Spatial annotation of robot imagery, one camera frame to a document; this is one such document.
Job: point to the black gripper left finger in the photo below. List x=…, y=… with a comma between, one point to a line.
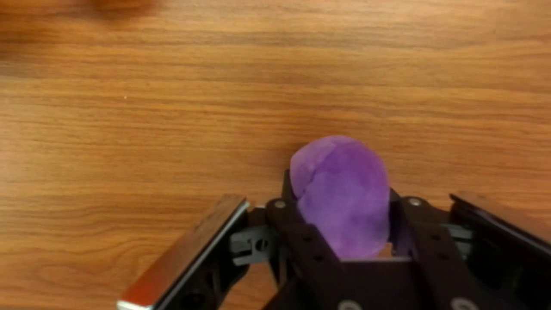
x=200, y=253

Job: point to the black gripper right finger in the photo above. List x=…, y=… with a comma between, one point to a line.
x=493, y=259

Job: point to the purple plush toy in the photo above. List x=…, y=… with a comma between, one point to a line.
x=345, y=196

